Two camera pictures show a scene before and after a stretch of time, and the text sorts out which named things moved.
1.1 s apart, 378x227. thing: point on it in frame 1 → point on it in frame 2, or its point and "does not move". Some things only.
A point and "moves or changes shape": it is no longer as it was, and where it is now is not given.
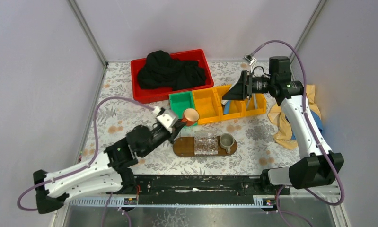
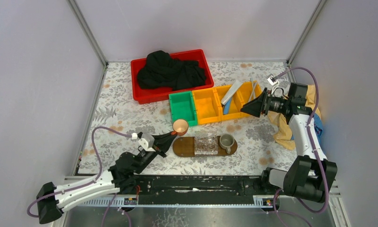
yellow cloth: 284,137 does not move
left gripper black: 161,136 → 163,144
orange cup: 190,116 moves or changes shape
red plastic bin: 145,95 does not move
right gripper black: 240,91 → 261,104
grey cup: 226,140 does not move
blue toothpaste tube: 226,107 does not move
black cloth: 160,71 does not move
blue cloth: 318,120 does not move
